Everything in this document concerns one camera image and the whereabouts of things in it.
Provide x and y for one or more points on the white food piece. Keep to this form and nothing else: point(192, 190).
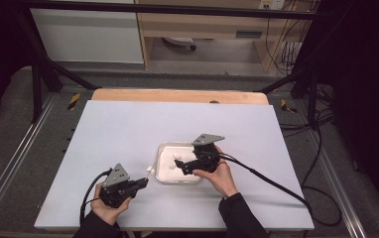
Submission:
point(177, 155)
point(172, 165)

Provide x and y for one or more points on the yellow black tape strip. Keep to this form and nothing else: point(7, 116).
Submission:
point(286, 106)
point(74, 101)

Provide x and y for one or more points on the white wall socket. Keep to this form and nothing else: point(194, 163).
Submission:
point(272, 4)

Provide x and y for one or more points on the person's right hand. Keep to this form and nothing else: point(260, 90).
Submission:
point(222, 180)

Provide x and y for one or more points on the square white tray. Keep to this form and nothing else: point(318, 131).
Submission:
point(166, 175)

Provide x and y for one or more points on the black metal frame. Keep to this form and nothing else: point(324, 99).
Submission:
point(177, 9)

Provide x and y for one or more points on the white cabinet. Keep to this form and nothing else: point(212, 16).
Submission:
point(85, 36)

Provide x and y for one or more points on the person's left hand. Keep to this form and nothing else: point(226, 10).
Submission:
point(106, 213)

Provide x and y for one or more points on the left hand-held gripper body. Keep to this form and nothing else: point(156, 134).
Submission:
point(116, 190)

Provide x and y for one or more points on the aluminium rail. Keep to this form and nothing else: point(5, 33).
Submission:
point(15, 155)
point(334, 175)

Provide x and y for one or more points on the chair base with caster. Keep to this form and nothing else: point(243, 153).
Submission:
point(181, 41)

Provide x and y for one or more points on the wooden table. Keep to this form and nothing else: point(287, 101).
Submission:
point(177, 96)

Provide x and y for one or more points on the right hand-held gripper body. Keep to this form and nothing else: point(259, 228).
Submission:
point(205, 158)

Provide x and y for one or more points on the wooden desk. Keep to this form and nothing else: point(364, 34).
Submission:
point(204, 24)

